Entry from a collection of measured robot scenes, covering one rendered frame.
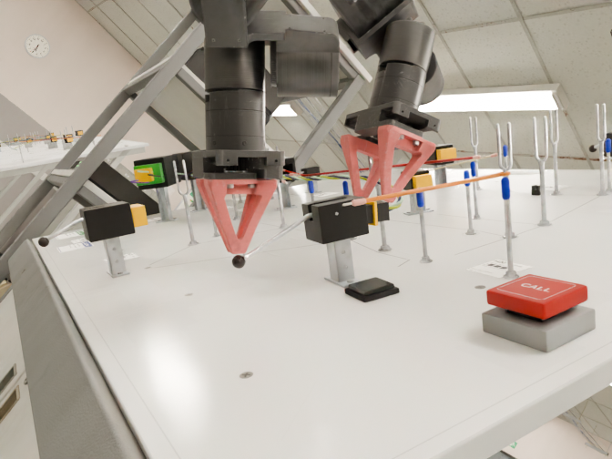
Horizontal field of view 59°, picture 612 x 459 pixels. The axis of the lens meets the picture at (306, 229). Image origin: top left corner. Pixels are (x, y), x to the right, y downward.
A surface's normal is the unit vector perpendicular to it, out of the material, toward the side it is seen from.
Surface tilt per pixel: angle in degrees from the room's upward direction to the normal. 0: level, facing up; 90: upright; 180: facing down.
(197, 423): 49
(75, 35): 90
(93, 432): 90
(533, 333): 139
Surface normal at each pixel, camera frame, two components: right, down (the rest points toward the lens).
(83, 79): 0.57, 0.17
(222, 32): 0.00, 0.69
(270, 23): 0.00, -0.73
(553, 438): -0.60, -0.58
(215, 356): -0.14, -0.97
